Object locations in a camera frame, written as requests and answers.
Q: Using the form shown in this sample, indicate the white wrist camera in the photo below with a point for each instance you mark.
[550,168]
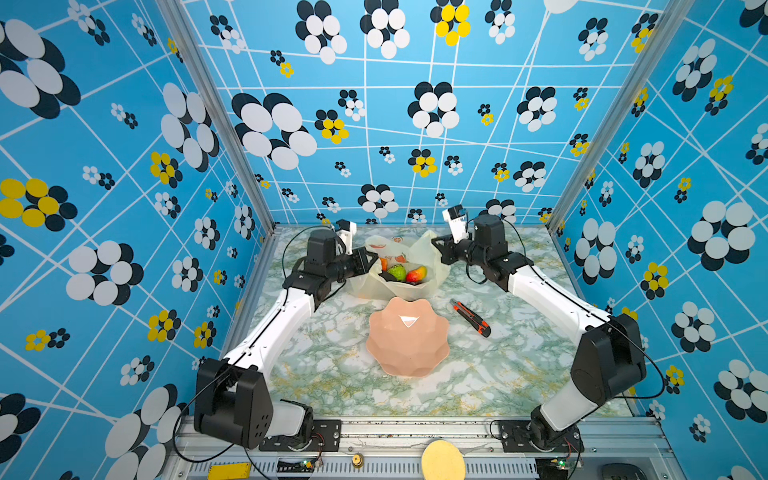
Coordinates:
[346,230]
[457,219]

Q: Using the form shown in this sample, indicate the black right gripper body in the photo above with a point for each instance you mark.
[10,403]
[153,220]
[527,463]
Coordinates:
[466,251]

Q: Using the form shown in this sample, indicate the aluminium front rail frame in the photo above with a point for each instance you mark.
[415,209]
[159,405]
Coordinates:
[392,448]

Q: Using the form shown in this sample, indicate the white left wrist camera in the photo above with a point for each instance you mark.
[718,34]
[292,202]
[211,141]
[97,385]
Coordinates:
[346,230]

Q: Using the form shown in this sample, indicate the small brass knob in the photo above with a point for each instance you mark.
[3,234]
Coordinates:
[357,460]

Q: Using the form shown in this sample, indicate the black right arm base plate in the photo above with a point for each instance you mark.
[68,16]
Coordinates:
[525,436]

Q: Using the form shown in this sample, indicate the pink scalloped fruit plate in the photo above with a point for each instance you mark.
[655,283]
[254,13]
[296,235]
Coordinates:
[408,338]

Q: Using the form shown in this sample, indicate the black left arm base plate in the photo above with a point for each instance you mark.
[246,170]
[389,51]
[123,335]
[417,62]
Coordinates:
[323,436]

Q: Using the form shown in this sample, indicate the red yellow mango fruit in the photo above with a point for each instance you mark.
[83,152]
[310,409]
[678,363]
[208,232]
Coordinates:
[417,275]

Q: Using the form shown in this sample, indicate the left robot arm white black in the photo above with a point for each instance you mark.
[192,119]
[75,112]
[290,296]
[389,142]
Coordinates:
[232,402]

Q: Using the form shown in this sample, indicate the green kiwi fruit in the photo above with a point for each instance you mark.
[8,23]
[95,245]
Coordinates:
[397,272]

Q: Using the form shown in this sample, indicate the yellow box on rail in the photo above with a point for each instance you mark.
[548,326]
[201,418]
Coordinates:
[230,471]

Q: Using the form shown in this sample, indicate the translucent yellowish plastic bag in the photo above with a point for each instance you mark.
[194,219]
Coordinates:
[410,270]

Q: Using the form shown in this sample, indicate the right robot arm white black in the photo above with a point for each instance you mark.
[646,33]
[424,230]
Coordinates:
[609,359]

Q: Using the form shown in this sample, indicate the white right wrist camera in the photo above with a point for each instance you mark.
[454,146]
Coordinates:
[457,219]

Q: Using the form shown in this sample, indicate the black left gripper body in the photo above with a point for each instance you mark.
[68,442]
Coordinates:
[353,266]

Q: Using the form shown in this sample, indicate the red black utility knife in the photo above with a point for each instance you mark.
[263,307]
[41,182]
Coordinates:
[475,320]

